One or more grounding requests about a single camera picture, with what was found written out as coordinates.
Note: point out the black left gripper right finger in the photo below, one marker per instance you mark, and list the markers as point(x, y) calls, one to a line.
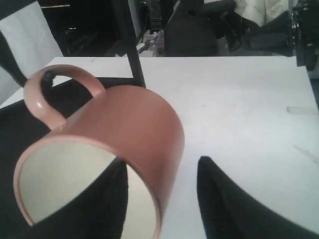
point(228, 212)

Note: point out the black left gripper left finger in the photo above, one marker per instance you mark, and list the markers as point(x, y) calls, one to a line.
point(98, 212)

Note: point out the terracotta ceramic mug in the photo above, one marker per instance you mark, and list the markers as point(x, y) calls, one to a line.
point(127, 122)

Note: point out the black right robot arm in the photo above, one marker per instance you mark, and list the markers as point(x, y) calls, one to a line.
point(293, 33)

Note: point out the black metal shelf rack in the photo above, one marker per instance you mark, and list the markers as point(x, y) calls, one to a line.
point(9, 64)

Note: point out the black office chair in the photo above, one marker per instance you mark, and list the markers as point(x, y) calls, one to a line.
point(198, 29)

